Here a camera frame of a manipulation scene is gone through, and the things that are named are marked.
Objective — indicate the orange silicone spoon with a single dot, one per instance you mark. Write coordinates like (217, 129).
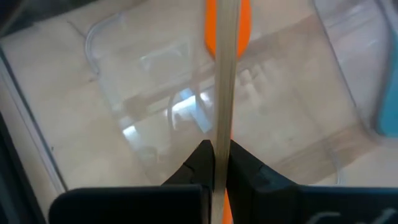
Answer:
(210, 31)

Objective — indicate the black aluminium table frame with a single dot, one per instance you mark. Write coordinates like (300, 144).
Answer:
(9, 186)

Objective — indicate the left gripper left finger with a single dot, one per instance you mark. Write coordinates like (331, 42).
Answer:
(140, 205)

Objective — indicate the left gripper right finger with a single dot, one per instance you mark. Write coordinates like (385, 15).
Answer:
(311, 205)

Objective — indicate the clear plastic bin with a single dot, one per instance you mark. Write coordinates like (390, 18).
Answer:
(357, 46)
(155, 93)

